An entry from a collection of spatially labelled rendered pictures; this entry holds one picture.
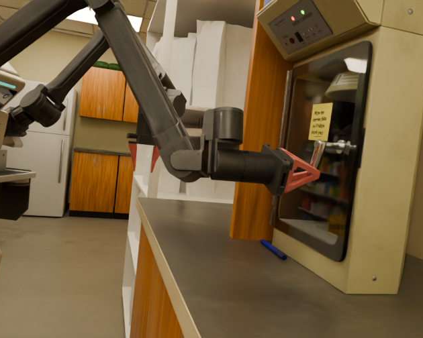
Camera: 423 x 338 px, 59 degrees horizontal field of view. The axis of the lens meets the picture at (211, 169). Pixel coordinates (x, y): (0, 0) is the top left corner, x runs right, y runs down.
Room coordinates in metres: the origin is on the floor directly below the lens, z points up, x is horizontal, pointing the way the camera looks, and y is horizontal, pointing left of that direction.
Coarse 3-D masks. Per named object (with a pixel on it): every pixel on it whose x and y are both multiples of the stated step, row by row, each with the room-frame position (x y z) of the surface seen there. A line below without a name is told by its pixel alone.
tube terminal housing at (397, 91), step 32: (384, 0) 0.66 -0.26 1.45; (416, 0) 0.67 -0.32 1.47; (384, 32) 0.66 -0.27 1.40; (416, 32) 0.68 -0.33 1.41; (384, 64) 0.66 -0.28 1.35; (416, 64) 0.68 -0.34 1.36; (384, 96) 0.66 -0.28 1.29; (416, 96) 0.68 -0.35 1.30; (384, 128) 0.67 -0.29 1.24; (416, 128) 0.68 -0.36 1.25; (384, 160) 0.67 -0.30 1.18; (416, 160) 0.72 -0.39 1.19; (384, 192) 0.67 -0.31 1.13; (352, 224) 0.66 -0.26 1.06; (384, 224) 0.67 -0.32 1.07; (320, 256) 0.75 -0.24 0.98; (352, 256) 0.66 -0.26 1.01; (384, 256) 0.68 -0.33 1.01; (352, 288) 0.66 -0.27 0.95; (384, 288) 0.68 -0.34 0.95
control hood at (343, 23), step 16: (272, 0) 0.84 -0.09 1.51; (288, 0) 0.79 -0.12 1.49; (320, 0) 0.71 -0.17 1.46; (336, 0) 0.68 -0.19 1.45; (352, 0) 0.65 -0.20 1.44; (368, 0) 0.65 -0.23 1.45; (256, 16) 0.93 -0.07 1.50; (272, 16) 0.87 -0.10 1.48; (336, 16) 0.70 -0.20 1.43; (352, 16) 0.67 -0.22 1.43; (368, 16) 0.65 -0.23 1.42; (272, 32) 0.92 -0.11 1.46; (336, 32) 0.73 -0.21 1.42; (352, 32) 0.70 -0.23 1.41; (304, 48) 0.85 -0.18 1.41; (320, 48) 0.82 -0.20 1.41
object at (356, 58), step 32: (320, 64) 0.81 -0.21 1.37; (352, 64) 0.70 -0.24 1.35; (320, 96) 0.80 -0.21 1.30; (352, 96) 0.69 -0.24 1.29; (288, 128) 0.92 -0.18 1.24; (352, 128) 0.68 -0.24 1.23; (352, 160) 0.66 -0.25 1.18; (288, 192) 0.89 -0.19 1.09; (320, 192) 0.75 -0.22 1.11; (352, 192) 0.66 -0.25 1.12; (288, 224) 0.87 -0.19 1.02; (320, 224) 0.74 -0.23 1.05
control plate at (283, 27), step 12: (288, 12) 0.81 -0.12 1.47; (300, 12) 0.78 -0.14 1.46; (312, 12) 0.75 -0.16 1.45; (276, 24) 0.88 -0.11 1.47; (288, 24) 0.84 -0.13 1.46; (300, 24) 0.81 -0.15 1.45; (312, 24) 0.77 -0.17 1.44; (324, 24) 0.74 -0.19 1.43; (276, 36) 0.91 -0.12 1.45; (288, 36) 0.87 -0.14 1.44; (312, 36) 0.80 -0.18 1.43; (324, 36) 0.77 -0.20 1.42; (288, 48) 0.91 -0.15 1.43; (300, 48) 0.87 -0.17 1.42
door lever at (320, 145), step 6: (318, 144) 0.69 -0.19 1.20; (324, 144) 0.69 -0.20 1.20; (330, 144) 0.69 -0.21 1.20; (336, 144) 0.70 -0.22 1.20; (342, 144) 0.69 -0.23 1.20; (318, 150) 0.69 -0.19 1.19; (324, 150) 0.69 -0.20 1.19; (336, 150) 0.71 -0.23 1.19; (342, 150) 0.69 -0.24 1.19; (312, 156) 0.70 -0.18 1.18; (318, 156) 0.69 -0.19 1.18; (312, 162) 0.70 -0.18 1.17; (318, 162) 0.70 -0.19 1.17; (318, 168) 0.70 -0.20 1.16
